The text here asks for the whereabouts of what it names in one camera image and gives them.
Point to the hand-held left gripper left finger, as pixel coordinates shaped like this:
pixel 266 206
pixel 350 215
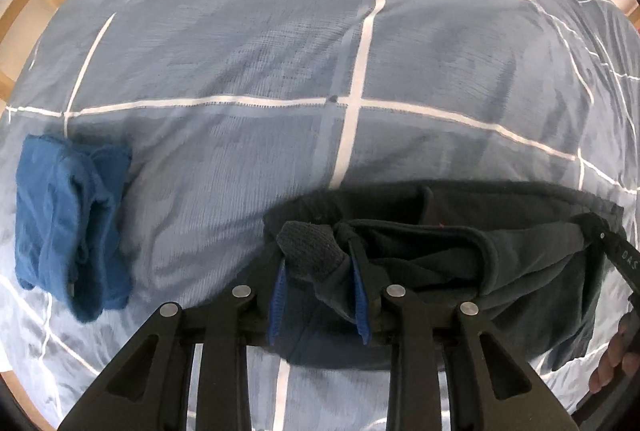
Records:
pixel 277 306

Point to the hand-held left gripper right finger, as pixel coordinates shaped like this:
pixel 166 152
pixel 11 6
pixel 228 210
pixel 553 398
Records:
pixel 361 306

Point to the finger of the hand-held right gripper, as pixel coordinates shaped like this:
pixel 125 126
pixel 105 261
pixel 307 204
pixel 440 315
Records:
pixel 617 251

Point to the dark navy pants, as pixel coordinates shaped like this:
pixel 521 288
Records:
pixel 450 261

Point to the blue folded pants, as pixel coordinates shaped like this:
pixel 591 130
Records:
pixel 60 231

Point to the person's right hand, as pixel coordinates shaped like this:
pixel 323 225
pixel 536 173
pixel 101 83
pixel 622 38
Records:
pixel 617 356

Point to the blue checked blanket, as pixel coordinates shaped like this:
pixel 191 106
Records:
pixel 250 36

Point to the wooden bed frame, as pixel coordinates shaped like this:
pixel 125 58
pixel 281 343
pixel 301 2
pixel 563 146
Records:
pixel 20 11

